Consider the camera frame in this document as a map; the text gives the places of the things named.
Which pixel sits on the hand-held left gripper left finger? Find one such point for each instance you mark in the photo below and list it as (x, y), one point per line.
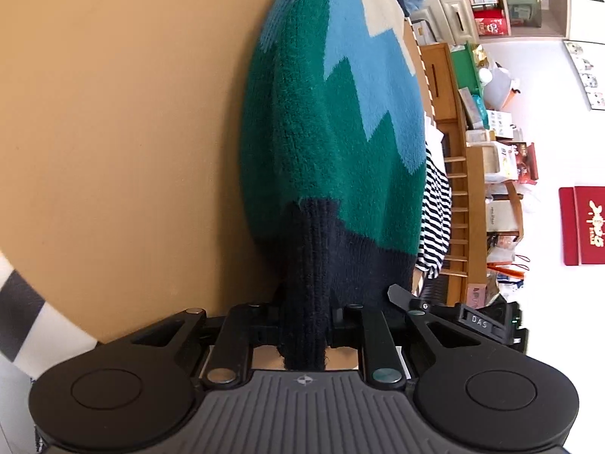
(264, 321)

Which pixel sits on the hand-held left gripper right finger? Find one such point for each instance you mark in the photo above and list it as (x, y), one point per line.
(347, 324)

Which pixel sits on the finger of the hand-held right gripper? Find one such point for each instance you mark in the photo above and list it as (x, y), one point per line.
(406, 300)

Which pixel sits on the green navy blue knit sweater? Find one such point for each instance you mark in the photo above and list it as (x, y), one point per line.
(321, 151)

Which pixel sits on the white orange paper bag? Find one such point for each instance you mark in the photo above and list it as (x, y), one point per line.
(505, 255)

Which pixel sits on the black white striped shirt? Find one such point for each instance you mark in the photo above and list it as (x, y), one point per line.
(435, 208)

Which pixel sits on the white desk calendar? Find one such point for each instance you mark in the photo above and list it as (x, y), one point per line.
(501, 125)

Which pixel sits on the teal tissue pack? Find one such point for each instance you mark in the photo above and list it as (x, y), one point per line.
(477, 108)

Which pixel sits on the white orange plush toy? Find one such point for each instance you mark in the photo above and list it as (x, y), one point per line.
(501, 87)

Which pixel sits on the green plastic bin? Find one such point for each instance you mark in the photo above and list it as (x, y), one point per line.
(465, 64)

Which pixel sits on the row of cat pictures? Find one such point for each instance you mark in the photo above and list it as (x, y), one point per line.
(588, 75)

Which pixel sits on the red gift box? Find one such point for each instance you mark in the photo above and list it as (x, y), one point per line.
(491, 22)

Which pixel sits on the white cabinet with shelves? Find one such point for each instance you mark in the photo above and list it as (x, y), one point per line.
(449, 4)

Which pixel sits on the red wall hanging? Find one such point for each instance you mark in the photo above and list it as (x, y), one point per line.
(583, 227)

